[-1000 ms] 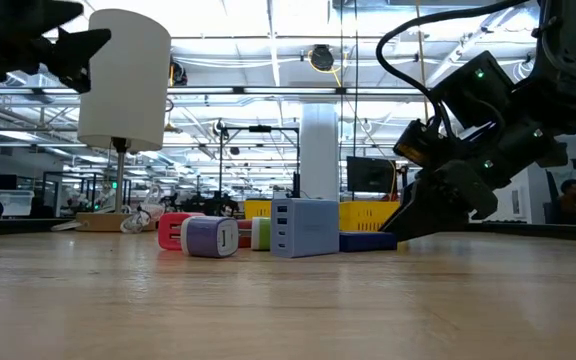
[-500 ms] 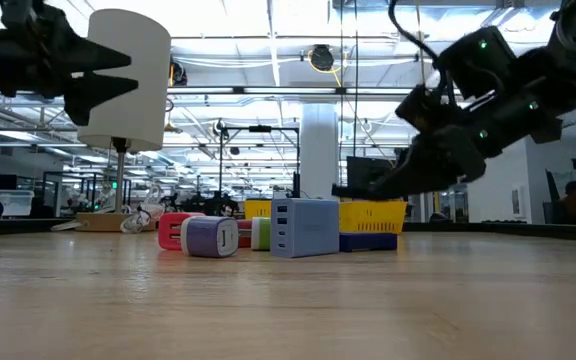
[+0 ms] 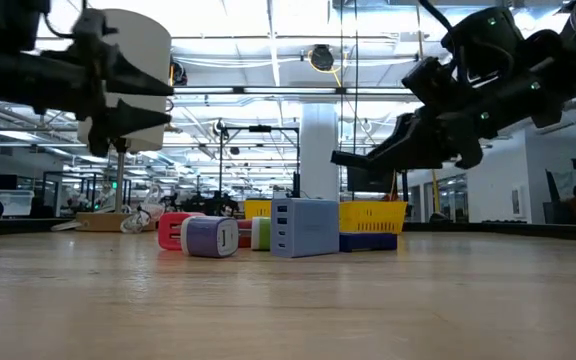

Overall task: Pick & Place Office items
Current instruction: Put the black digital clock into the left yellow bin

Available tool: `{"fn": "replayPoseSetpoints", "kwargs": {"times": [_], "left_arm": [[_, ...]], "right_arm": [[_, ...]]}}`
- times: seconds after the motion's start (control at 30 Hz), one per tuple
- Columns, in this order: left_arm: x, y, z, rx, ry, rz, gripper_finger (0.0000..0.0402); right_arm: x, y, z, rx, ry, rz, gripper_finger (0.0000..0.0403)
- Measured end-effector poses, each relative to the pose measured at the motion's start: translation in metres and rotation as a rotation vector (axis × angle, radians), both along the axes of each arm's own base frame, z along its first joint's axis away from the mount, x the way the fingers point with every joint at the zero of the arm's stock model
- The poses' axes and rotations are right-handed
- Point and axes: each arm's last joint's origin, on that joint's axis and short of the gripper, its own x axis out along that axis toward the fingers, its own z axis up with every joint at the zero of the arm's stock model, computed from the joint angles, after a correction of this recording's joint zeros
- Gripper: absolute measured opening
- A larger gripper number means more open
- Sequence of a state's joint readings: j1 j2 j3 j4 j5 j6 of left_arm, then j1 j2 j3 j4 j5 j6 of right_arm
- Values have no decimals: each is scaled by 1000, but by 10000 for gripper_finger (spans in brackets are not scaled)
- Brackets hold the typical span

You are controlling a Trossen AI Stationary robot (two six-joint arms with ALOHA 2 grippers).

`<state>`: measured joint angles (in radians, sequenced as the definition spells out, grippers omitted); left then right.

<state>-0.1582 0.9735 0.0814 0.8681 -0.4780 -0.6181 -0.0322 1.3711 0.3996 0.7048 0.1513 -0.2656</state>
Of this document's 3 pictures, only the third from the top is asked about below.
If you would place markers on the light blue multiport charger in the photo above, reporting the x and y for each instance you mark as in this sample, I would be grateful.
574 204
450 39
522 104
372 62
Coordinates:
308 227

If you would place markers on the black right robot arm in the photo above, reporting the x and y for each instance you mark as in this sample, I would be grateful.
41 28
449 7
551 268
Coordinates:
488 40

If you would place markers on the white cylindrical tube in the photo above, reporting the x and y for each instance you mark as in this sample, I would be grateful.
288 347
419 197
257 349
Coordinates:
143 40

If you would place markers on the yellow plastic basket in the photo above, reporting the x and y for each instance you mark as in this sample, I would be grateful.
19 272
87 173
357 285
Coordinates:
257 209
373 217

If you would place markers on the yellow post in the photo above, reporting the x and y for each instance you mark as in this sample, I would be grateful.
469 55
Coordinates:
436 195

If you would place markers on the white building column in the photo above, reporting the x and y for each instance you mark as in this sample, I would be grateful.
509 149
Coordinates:
320 150

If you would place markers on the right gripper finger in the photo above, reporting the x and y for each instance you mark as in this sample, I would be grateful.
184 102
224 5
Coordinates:
433 85
418 162

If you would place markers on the purple white wall charger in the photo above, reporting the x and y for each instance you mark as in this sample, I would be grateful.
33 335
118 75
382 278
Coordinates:
208 237

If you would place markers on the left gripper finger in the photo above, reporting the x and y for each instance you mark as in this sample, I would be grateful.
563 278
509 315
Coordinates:
133 77
128 120

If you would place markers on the small red white charger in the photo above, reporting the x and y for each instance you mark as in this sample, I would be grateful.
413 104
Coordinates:
168 232

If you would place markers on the black monitor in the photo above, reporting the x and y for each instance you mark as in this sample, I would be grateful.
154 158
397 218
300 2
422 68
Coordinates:
363 182

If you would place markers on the black camera rig stand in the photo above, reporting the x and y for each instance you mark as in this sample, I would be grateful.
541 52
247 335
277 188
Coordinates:
260 128

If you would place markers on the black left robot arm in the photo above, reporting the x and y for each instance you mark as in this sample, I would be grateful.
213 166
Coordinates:
8 75

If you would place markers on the navy blue power bank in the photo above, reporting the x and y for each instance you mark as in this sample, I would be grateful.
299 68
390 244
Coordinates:
368 242

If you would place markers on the clear plastic storage bin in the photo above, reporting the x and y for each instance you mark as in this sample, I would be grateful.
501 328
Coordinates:
13 202

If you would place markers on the green white wall charger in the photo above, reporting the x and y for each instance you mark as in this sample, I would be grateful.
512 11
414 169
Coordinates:
263 235

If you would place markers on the red square wall charger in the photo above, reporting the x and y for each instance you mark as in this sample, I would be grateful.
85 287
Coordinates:
244 240

